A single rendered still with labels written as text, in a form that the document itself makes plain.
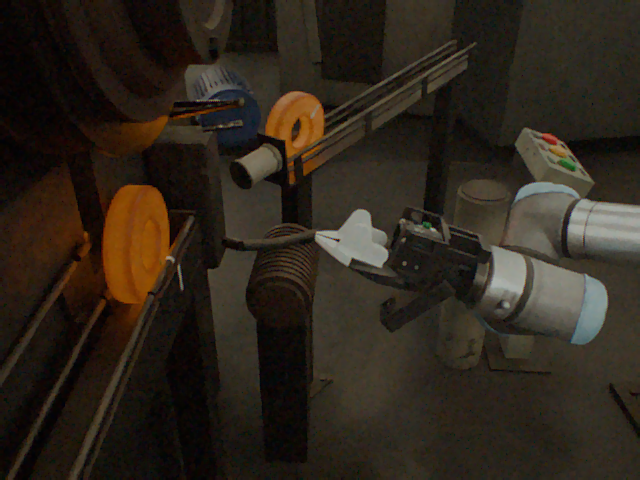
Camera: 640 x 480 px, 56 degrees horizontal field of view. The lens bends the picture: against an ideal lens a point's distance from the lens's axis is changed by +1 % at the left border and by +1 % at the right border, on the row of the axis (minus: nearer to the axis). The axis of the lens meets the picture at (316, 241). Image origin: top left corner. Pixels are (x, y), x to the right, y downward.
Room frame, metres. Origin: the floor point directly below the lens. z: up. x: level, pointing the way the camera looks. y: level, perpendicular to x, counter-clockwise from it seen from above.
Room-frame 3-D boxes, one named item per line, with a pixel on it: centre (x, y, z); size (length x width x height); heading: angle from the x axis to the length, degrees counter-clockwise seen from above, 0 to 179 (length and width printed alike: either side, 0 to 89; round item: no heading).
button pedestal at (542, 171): (1.29, -0.56, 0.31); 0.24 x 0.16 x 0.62; 176
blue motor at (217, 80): (2.94, 0.48, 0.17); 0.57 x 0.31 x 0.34; 16
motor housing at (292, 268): (0.98, 0.06, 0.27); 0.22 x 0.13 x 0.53; 176
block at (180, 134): (0.90, 0.22, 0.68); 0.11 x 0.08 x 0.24; 86
